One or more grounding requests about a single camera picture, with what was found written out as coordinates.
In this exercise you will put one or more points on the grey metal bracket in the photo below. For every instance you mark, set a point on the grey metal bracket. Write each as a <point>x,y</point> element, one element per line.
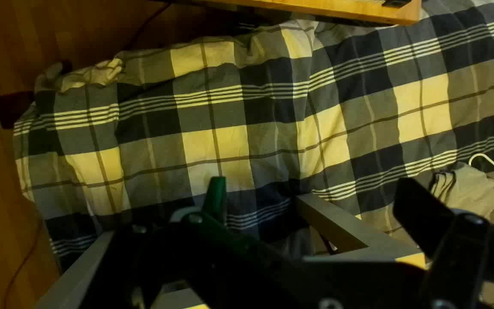
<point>353,240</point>

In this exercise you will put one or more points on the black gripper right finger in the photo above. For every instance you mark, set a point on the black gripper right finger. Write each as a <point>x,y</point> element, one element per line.
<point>460,245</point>

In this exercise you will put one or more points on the light wood side table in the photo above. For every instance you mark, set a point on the light wood side table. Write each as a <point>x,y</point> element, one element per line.
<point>403,13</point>

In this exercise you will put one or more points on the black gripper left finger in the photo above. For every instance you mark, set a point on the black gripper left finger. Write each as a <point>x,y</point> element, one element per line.
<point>214,200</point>

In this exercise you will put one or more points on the plaid checkered bed blanket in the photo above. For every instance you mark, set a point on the plaid checkered bed blanket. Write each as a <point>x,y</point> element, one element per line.
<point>303,107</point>

